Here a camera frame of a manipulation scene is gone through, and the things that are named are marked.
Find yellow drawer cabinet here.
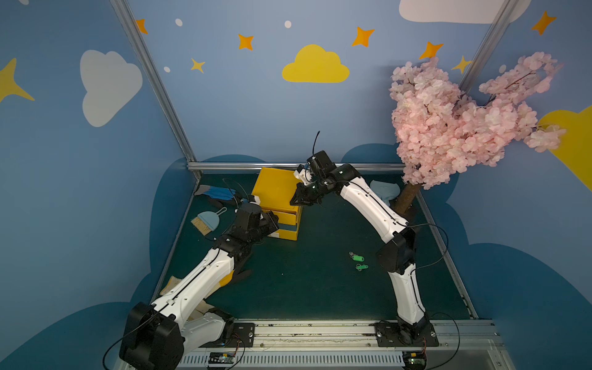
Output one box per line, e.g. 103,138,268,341
251,167,303,241

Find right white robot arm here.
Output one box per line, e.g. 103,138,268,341
290,164,430,343

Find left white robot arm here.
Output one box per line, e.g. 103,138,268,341
118,203,279,369

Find blue black work glove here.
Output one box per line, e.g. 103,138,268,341
194,184,250,208

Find small blue hand brush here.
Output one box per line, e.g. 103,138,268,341
191,208,228,236

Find yellow black work glove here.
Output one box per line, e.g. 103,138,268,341
216,270,252,288

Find light blue dustpan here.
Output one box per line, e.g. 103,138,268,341
370,180,401,206

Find beige cloth glove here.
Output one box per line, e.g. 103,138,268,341
159,276,216,322

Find pink cherry blossom tree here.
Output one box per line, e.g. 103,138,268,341
389,52,566,214

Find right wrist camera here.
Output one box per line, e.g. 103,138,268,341
294,150,337,185

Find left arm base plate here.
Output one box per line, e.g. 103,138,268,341
201,322,256,348

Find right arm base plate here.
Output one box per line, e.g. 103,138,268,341
373,319,439,348

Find aluminium rail base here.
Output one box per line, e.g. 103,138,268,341
175,319,515,369

